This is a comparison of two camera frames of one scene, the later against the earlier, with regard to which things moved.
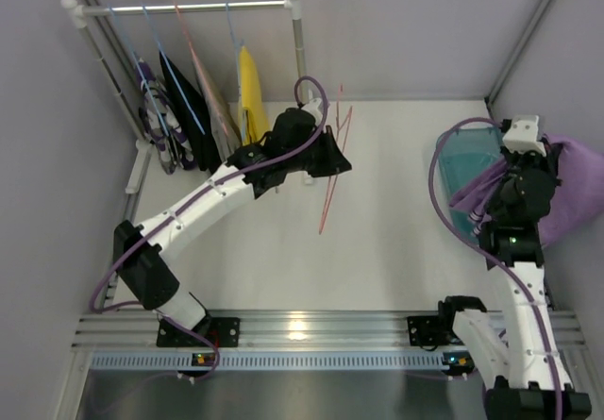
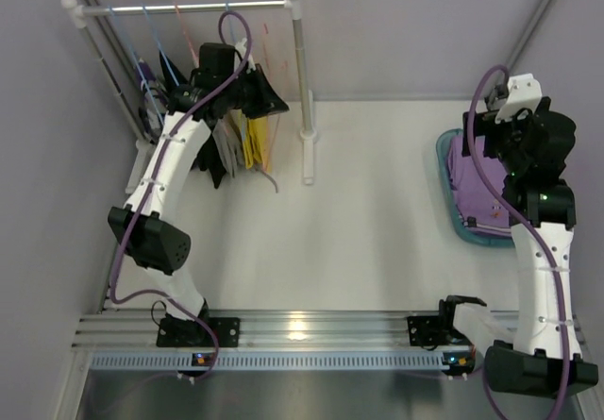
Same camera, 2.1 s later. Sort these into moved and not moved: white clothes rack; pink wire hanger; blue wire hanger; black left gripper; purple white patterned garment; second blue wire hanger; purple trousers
Moved: purple trousers; pink wire hanger; black left gripper
Not moved: white clothes rack; second blue wire hanger; purple white patterned garment; blue wire hanger
